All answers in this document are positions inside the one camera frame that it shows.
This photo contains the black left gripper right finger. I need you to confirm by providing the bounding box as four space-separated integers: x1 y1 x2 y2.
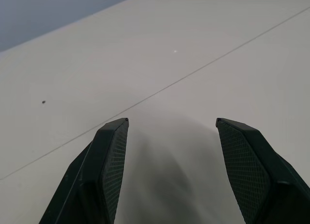
215 117 310 224

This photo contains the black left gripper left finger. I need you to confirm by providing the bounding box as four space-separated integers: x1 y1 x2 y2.
38 117 129 224

